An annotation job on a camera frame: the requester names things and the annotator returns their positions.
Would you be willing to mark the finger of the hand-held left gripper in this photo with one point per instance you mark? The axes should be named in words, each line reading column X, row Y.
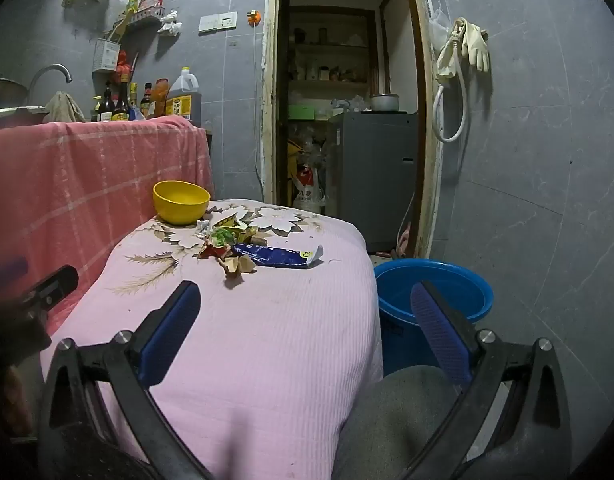
column 7, row 270
column 57, row 282

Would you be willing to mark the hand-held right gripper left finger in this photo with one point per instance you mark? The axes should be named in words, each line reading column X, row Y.
column 167, row 330

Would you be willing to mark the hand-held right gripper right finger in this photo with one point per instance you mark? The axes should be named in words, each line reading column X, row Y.
column 439, row 330

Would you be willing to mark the blue plastic bucket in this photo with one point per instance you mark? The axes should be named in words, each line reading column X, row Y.
column 387, row 320

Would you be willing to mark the brown paper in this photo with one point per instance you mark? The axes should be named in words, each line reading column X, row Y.
column 239, row 264

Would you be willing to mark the yellow and red snack packet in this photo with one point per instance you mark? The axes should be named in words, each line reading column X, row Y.
column 234, row 223

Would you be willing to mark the blue snack wrapper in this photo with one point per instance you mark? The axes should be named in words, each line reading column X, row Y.
column 272, row 256

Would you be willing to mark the pink floral blanket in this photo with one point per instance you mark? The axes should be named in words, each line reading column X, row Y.
column 267, row 340

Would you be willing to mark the pink plaid cloth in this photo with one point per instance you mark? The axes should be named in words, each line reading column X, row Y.
column 87, row 185

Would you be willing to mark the person's grey trouser leg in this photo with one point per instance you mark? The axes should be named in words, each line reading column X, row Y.
column 387, row 425

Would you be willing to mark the yellow bowl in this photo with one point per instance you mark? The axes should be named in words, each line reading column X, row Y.
column 179, row 210

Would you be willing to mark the grey cabinet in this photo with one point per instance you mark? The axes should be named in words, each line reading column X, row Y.
column 372, row 180

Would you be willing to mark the beige rag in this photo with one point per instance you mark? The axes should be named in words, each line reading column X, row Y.
column 62, row 107

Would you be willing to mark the metal pot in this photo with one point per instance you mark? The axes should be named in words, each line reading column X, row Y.
column 4, row 95

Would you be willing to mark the small green cap bottle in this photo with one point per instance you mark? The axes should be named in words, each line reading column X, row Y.
column 94, row 110

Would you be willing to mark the tall dark sauce bottle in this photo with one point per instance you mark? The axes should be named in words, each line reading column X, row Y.
column 120, row 107

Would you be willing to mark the blue packet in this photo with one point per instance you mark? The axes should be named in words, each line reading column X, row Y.
column 137, row 113

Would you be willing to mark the white and red sack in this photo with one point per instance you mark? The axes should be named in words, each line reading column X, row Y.
column 307, row 195

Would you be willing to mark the red cap dark bottle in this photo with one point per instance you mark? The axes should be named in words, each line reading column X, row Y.
column 145, row 105

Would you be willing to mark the yellow cap bottle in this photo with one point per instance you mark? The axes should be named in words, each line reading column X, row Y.
column 133, row 97

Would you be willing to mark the metal faucet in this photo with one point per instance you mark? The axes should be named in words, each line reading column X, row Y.
column 49, row 69

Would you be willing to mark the orange bottle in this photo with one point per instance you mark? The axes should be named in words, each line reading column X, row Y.
column 158, row 100

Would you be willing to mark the yellow bag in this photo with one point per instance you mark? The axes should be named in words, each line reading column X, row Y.
column 293, row 160

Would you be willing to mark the cooking oil jug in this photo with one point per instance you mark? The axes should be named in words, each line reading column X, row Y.
column 183, row 102

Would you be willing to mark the red mesh bag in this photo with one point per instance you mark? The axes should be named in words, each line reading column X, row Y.
column 122, row 67

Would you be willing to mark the white utensil holder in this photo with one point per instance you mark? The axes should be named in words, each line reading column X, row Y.
column 106, row 55

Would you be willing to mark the white cooking pot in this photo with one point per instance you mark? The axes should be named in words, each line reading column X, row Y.
column 385, row 103

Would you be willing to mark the green box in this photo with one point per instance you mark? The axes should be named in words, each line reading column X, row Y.
column 301, row 112

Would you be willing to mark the white plastic bag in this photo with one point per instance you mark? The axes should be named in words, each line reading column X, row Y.
column 168, row 25

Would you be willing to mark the beige rubber glove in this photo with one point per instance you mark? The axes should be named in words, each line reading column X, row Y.
column 474, row 47

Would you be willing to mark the green packet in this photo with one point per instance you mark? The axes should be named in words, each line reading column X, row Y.
column 132, row 2

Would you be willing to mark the red and white packet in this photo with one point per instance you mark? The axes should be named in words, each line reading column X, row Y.
column 149, row 1

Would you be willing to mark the wooden shelf unit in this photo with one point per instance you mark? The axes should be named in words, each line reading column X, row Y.
column 332, row 46

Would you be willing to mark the clear plastic bag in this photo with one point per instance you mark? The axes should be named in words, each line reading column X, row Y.
column 437, row 25

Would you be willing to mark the dark jar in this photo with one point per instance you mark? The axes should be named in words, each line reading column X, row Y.
column 300, row 36

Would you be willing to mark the wooden door frame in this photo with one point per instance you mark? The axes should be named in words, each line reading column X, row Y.
column 269, row 110

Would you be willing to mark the wall rack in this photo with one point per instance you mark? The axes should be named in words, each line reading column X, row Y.
column 147, row 14

